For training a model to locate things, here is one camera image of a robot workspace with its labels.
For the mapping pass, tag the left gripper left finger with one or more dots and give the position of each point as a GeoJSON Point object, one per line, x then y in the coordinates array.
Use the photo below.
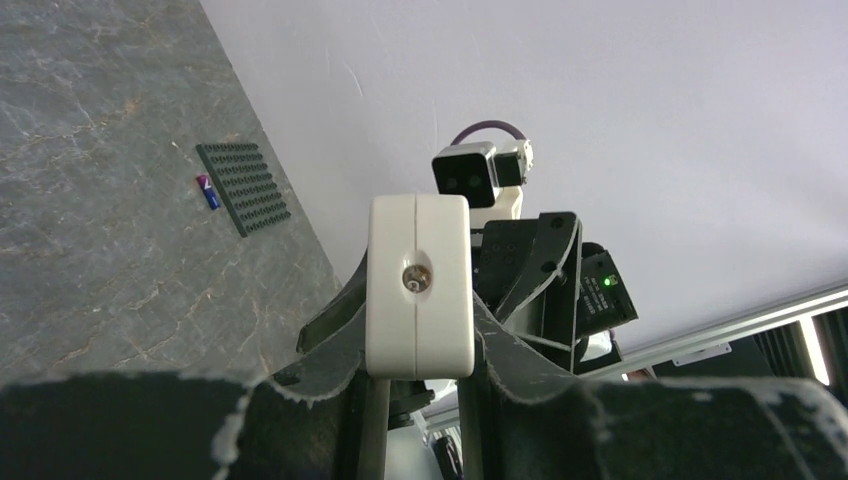
{"type": "Point", "coordinates": [310, 420]}

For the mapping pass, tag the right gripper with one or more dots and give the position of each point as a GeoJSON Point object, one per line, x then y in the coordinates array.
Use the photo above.
{"type": "Point", "coordinates": [526, 283]}

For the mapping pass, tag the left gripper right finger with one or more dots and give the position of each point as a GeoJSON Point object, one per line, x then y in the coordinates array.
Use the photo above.
{"type": "Point", "coordinates": [523, 417]}

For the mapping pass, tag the white remote control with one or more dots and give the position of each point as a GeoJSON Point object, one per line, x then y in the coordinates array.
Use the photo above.
{"type": "Point", "coordinates": [419, 304]}

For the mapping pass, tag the purple blue battery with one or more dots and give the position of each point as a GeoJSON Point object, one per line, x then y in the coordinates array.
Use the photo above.
{"type": "Point", "coordinates": [206, 187]}

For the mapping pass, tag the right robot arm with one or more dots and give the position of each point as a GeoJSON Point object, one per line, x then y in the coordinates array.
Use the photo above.
{"type": "Point", "coordinates": [604, 302]}

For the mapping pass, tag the dark grey lego baseplate right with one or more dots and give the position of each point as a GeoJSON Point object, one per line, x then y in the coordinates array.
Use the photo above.
{"type": "Point", "coordinates": [245, 185]}

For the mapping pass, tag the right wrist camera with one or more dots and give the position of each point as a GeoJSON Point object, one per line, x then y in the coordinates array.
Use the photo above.
{"type": "Point", "coordinates": [482, 172]}

